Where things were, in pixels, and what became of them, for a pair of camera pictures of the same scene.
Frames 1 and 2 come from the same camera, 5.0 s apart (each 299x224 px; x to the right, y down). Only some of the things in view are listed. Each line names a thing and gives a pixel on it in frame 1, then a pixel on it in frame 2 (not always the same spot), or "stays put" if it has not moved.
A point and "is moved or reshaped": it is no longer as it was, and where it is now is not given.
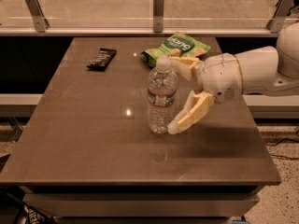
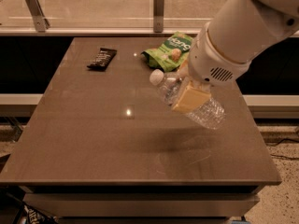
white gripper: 219,77 -> 207,63
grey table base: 141,203 stays put
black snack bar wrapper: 102,59 stays put
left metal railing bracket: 40,21 stays put
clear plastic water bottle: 162,90 is moved or reshaped
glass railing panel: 132,7 stays put
